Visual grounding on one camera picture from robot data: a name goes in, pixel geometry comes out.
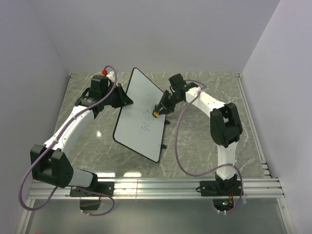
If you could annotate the white whiteboard black frame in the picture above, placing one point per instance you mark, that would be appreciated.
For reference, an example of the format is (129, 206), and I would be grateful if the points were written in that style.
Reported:
(136, 127)

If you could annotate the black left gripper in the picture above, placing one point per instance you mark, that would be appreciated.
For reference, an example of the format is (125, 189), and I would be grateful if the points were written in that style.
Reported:
(124, 100)

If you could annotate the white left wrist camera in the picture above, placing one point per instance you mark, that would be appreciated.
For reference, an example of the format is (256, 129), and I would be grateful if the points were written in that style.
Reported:
(111, 75)

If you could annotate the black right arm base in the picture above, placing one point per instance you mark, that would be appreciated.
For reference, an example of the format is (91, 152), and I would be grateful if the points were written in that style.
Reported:
(223, 192)

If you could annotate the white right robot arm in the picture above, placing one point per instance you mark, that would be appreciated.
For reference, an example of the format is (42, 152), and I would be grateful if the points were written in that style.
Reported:
(225, 123)

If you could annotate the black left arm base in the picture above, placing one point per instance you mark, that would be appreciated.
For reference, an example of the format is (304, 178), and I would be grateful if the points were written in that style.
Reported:
(91, 198)

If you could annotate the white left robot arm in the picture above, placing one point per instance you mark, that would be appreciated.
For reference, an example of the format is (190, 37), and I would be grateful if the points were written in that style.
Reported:
(50, 163)

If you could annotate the aluminium side rail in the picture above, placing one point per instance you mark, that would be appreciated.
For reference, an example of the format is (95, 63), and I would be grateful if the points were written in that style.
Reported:
(264, 165)

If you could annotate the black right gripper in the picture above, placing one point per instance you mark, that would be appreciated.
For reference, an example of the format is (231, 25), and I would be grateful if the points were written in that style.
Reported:
(163, 102)

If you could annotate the aluminium mounting rail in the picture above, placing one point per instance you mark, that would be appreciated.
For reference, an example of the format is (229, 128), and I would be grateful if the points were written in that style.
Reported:
(166, 188)

